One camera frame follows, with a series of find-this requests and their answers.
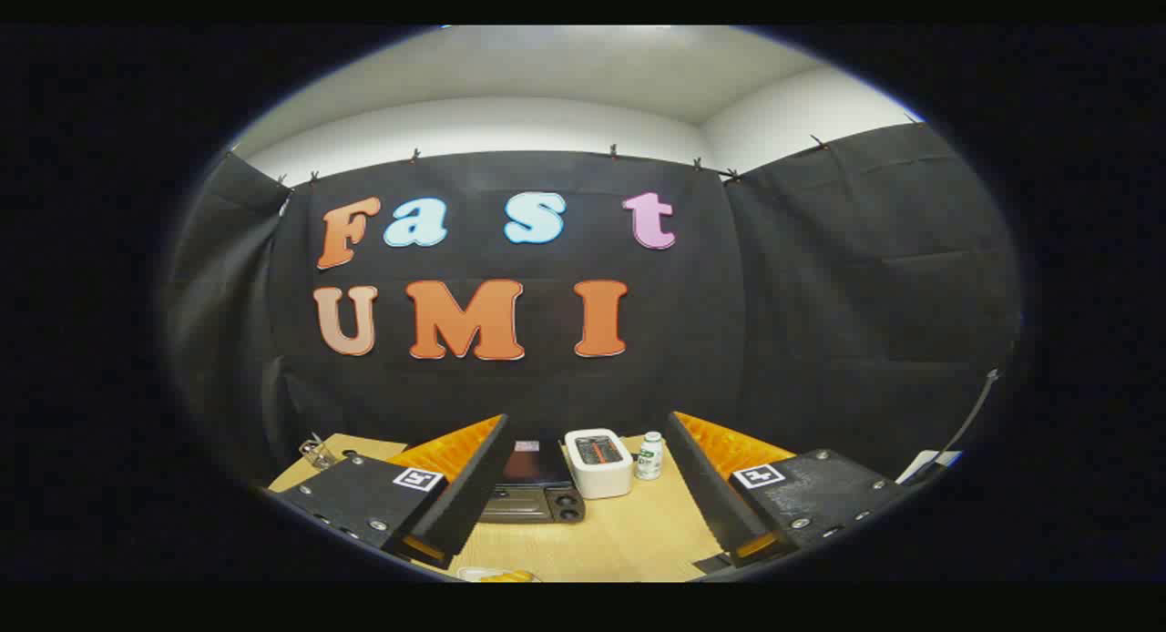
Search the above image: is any white pop-up toaster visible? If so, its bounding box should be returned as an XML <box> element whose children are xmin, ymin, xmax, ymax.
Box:
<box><xmin>564</xmin><ymin>428</ymin><xmax>635</xmax><ymax>501</ymax></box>

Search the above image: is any white bottle green label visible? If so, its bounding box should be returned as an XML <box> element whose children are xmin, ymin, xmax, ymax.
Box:
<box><xmin>635</xmin><ymin>432</ymin><xmax>665</xmax><ymax>482</ymax></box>

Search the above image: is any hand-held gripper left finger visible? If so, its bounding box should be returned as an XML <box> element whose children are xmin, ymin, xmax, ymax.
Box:
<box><xmin>273</xmin><ymin>413</ymin><xmax>518</xmax><ymax>570</ymax></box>

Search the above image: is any black cable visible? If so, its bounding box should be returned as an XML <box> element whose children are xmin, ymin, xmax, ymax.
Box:
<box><xmin>911</xmin><ymin>369</ymin><xmax>1002</xmax><ymax>484</ymax></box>

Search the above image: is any black backdrop cloth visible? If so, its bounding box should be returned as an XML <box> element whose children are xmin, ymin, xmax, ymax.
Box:
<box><xmin>164</xmin><ymin>122</ymin><xmax>1023</xmax><ymax>489</ymax></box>

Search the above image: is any white plate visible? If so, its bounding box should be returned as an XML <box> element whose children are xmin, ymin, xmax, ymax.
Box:
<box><xmin>455</xmin><ymin>566</ymin><xmax>544</xmax><ymax>584</ymax></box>

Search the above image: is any black toaster oven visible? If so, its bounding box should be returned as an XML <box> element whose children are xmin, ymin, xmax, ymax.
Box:
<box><xmin>478</xmin><ymin>439</ymin><xmax>587</xmax><ymax>525</ymax></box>

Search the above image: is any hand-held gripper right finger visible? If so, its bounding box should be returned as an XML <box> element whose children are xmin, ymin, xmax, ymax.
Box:
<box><xmin>666</xmin><ymin>411</ymin><xmax>905</xmax><ymax>570</ymax></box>

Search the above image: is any white flat sheet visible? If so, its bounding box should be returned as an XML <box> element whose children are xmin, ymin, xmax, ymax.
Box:
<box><xmin>897</xmin><ymin>449</ymin><xmax>963</xmax><ymax>484</ymax></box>

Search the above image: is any metal wire basket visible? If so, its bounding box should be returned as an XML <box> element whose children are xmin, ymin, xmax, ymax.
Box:
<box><xmin>299</xmin><ymin>433</ymin><xmax>337</xmax><ymax>472</ymax></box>

